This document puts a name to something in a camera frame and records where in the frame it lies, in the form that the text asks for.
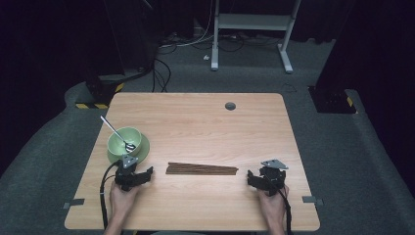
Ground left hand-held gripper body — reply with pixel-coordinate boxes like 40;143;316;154
114;154;145;192

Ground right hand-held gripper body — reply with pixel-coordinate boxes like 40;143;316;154
258;159;290;197

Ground pile of brown chopsticks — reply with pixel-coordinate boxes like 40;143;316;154
164;162;240;176

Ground person's right hand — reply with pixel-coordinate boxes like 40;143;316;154
257;185;290;220

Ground person's left hand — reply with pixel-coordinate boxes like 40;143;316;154
109;180;141;217

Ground green saucer plate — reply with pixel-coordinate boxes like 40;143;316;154
107;132;152;165

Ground grey tape strip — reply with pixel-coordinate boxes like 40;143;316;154
301;195;325;207
62;198;86;211

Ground metal spoon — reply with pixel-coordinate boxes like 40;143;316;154
99;115;137;154

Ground black stand base yellow stripes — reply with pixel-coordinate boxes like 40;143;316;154
307;85;358;115
74;72;127;111

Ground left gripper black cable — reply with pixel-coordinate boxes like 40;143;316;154
99;161;121;230

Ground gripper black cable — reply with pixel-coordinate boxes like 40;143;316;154
99;161;121;230
277;187;294;235

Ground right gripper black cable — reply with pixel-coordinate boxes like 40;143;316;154
277;187;294;235

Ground black floor cable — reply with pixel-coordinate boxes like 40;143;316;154
151;58;172;94

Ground white floor cable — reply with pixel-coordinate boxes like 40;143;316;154
159;0;217;49

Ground white metal desk frame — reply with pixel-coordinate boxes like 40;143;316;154
209;0;302;74

